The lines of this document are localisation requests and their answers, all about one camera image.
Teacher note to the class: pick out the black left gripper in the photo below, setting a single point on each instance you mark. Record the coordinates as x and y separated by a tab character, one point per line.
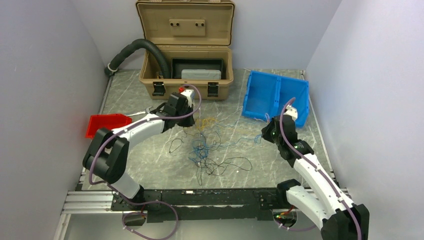
189	122

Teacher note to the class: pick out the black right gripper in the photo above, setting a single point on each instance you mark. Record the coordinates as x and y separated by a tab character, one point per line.
265	131

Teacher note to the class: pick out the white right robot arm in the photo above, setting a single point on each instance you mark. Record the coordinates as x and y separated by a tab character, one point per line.
332	211

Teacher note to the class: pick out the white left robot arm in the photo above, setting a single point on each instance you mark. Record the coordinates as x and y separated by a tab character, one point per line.
108	151

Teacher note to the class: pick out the blue bin left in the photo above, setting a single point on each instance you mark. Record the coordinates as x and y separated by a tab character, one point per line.
261	100

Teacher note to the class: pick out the blue bin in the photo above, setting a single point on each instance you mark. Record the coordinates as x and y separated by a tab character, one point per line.
261	100
298	89

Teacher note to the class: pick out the silver wrench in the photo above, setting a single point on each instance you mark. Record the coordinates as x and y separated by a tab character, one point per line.
145	111

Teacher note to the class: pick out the blue bin right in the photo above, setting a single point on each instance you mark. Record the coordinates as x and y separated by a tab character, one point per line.
298	89

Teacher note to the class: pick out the grey plastic box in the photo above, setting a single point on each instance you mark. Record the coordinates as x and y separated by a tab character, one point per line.
201	74

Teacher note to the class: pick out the black tray in case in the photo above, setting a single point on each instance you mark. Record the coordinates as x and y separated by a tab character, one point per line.
179	64

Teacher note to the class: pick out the tan tool case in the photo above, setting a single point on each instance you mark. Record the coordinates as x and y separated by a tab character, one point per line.
190	30

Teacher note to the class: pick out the red bin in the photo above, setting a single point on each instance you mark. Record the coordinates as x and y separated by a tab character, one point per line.
109	121

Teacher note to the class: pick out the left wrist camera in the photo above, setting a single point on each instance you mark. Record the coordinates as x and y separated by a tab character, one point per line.
188	93

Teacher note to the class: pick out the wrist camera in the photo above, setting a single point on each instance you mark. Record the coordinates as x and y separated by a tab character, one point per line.
188	93
292	112

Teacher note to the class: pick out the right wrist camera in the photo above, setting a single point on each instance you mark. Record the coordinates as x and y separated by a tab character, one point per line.
292	112

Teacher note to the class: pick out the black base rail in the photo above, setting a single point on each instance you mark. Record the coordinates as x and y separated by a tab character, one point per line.
205	204

